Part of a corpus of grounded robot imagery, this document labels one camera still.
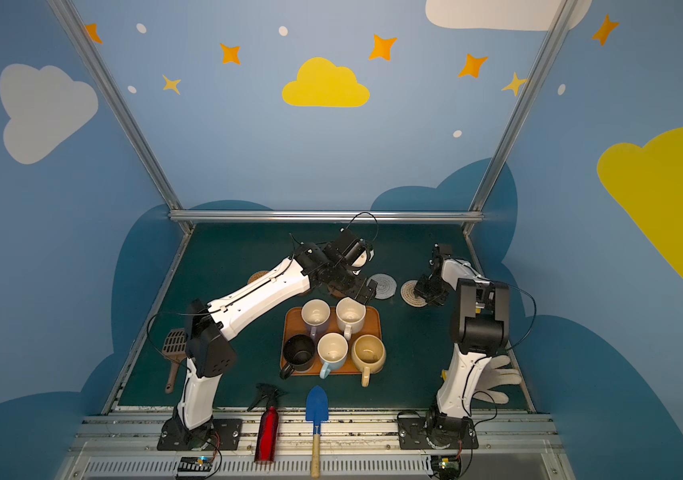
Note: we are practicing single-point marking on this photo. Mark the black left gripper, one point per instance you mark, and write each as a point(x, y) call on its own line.
point(347, 282)

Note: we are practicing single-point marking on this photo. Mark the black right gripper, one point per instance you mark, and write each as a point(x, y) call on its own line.
point(428, 287)

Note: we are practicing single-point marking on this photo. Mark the white woven round coaster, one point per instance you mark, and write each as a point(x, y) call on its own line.
point(410, 296)

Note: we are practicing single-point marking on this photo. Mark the white speckled mug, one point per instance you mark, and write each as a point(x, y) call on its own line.
point(350, 317)

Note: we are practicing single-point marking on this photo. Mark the purple mug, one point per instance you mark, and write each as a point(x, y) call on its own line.
point(316, 315)

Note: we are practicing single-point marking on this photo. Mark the grey felt round coaster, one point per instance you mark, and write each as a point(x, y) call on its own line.
point(385, 286)

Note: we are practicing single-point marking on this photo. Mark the woven rattan round coaster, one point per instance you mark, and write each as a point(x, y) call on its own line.
point(258, 276)

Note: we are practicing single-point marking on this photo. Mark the black mug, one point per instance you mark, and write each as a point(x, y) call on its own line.
point(299, 353)

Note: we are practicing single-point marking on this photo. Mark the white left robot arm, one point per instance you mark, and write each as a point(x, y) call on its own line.
point(211, 328)

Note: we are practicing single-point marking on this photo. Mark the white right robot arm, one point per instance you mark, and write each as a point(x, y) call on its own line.
point(479, 329)

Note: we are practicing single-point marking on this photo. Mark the light blue mug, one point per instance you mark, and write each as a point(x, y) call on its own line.
point(332, 350)

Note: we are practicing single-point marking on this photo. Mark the yellow beige mug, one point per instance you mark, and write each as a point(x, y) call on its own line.
point(369, 357)

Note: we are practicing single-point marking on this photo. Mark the white work glove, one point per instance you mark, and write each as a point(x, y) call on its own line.
point(475, 372)

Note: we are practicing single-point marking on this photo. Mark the blue garden trowel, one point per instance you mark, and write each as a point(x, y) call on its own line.
point(317, 412)

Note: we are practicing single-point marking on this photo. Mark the right circuit board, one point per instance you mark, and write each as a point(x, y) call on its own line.
point(445, 468)

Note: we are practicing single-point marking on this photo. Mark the circuit board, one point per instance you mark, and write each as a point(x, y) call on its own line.
point(195, 467)
point(445, 468)

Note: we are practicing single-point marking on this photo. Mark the red spray bottle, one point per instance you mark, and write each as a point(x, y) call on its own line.
point(265, 450)

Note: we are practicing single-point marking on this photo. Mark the left circuit board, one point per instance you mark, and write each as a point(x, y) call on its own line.
point(195, 467)

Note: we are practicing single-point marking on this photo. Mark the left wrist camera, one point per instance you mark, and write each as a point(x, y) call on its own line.
point(351, 250)

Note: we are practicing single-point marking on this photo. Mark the aluminium right corner post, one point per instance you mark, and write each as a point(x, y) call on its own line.
point(539, 71)

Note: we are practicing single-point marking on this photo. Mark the aluminium corner post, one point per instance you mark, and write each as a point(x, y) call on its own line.
point(539, 71)
point(71, 21)

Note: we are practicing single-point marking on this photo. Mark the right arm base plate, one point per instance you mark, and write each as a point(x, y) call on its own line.
point(435, 433)

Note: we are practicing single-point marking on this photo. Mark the aluminium horizontal back rail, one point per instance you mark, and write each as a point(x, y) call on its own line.
point(254, 216)

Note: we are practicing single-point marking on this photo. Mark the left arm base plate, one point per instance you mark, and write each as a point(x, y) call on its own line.
point(224, 434)

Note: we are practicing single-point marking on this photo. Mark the aluminium left corner post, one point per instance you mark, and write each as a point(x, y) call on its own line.
point(71, 21)

